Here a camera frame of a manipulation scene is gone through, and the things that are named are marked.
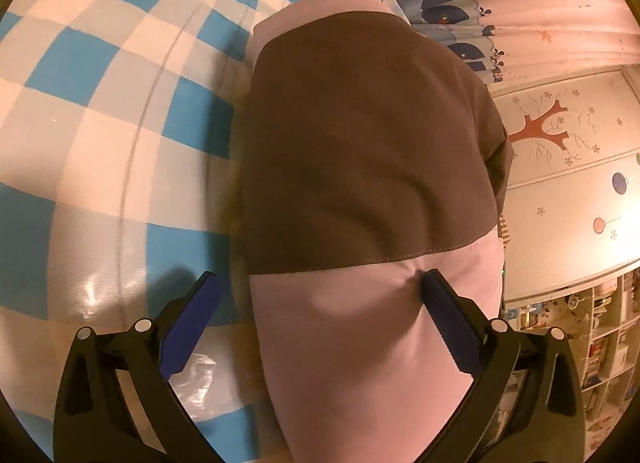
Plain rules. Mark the pink whale print curtain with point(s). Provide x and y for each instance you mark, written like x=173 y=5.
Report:
x=540 y=8

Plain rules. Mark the white shelf unit with books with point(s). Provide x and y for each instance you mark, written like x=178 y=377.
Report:
x=600 y=323

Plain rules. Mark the pink and brown garment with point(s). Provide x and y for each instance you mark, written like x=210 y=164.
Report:
x=360 y=143

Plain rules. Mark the white wardrobe with tree print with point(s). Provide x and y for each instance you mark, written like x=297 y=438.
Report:
x=565 y=178

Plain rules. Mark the blue white checkered cloth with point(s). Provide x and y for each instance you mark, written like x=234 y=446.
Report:
x=100 y=118

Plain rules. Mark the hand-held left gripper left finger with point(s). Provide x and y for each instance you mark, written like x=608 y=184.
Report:
x=192 y=325

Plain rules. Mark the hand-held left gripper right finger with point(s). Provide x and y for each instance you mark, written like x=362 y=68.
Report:
x=450 y=325

